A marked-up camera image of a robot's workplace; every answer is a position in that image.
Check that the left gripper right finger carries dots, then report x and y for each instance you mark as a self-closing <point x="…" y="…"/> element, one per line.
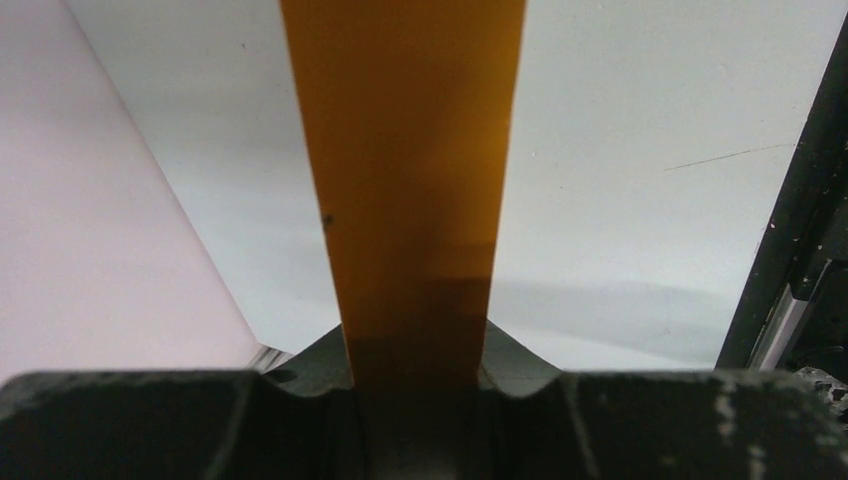
<point x="543" y="423"/>

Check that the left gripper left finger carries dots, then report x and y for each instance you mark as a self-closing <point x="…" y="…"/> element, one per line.
<point x="297" y="421"/>

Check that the orange wooden picture frame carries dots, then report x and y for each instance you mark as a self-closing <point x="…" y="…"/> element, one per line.
<point x="406" y="108"/>

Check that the left aluminium corner post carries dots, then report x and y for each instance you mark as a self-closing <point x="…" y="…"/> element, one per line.
<point x="268" y="358"/>

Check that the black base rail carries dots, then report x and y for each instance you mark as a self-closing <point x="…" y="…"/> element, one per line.
<point x="792" y="312"/>

